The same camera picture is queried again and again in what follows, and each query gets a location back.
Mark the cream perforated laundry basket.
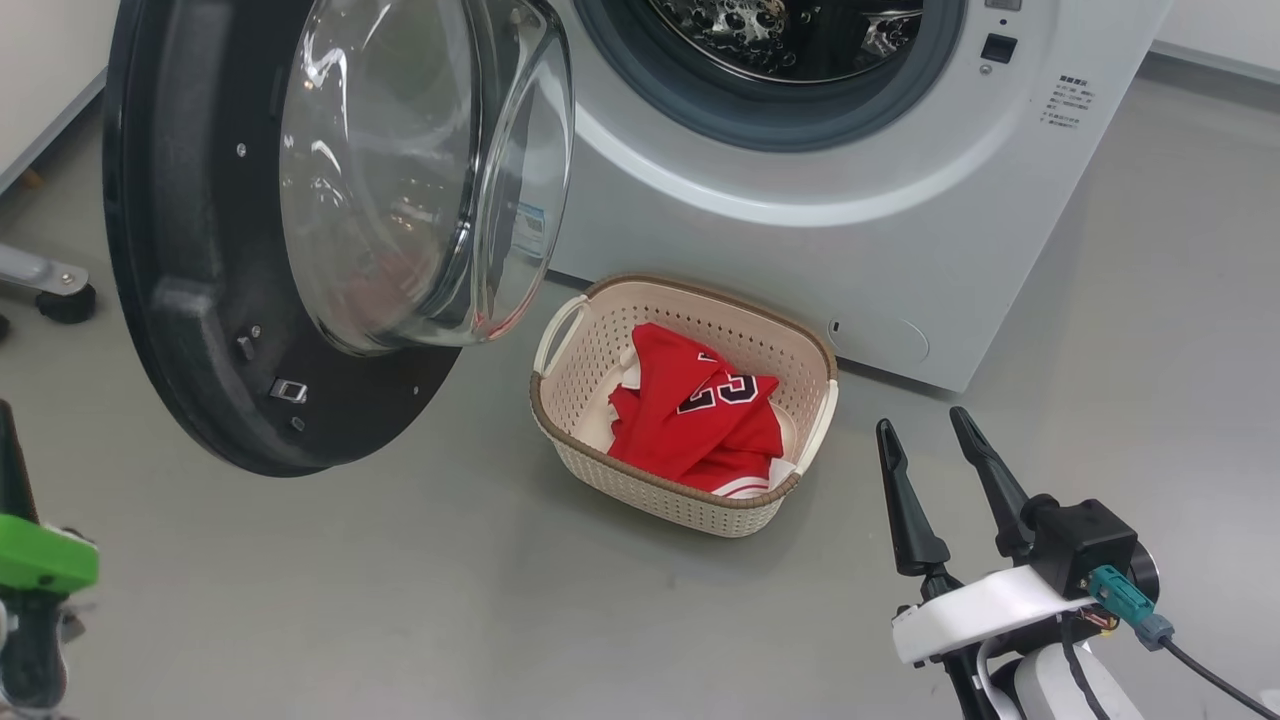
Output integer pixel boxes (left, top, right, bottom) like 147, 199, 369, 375
529, 274, 840, 540

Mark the grey metal partition leg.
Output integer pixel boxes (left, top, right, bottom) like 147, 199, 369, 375
0, 242, 92, 299

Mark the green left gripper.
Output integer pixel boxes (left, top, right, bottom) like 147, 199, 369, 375
0, 399, 101, 597

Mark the teal right camera connector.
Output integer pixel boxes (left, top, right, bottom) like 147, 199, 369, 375
1087, 564, 1177, 652

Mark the white partition board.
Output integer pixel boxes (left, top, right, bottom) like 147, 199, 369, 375
1150, 0, 1280, 87
0, 0, 123, 197

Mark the white front-load washing machine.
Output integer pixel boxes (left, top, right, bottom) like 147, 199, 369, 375
545, 0, 1177, 394

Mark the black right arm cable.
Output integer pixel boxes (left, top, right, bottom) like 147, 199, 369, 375
1160, 638, 1280, 720

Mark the black round glass washer door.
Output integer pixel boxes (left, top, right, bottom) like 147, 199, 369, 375
102, 0, 577, 479

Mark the red jersey with number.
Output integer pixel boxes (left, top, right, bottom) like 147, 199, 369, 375
608, 321, 785, 483

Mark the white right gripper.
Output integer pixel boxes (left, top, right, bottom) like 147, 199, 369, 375
875, 405, 1097, 667

